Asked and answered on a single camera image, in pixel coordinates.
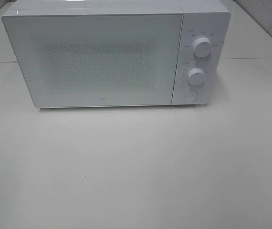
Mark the white microwave knob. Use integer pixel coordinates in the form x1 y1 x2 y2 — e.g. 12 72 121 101
187 68 205 86
192 36 213 58

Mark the white microwave door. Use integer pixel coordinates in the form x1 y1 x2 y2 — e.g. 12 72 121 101
3 14 182 108

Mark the white microwave oven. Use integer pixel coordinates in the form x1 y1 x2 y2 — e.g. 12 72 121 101
2 0 231 107

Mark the round white door button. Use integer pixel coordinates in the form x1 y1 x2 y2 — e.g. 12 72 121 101
183 90 199 104

